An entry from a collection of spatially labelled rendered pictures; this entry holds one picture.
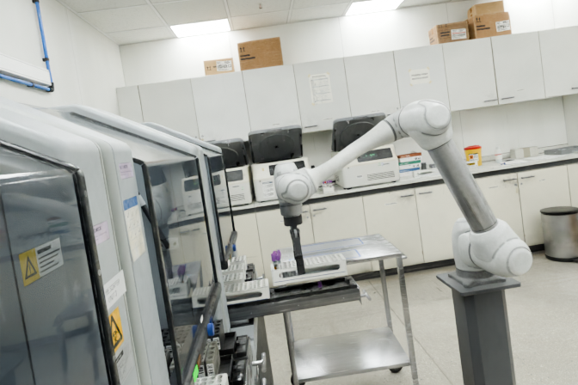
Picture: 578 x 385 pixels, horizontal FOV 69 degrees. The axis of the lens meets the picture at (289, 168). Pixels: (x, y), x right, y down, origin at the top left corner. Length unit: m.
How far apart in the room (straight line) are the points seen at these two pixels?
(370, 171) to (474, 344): 2.36
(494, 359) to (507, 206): 2.70
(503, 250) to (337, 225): 2.52
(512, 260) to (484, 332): 0.43
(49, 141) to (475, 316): 1.79
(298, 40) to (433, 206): 2.22
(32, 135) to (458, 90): 4.43
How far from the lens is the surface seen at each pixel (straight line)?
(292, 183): 1.45
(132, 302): 0.70
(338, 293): 1.73
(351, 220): 4.11
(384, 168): 4.14
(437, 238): 4.39
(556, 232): 4.55
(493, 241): 1.76
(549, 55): 5.28
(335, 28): 4.85
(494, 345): 2.11
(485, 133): 5.23
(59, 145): 0.55
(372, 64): 4.49
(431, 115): 1.57
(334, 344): 2.53
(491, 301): 2.04
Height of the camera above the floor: 1.39
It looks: 3 degrees down
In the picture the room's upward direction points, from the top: 8 degrees counter-clockwise
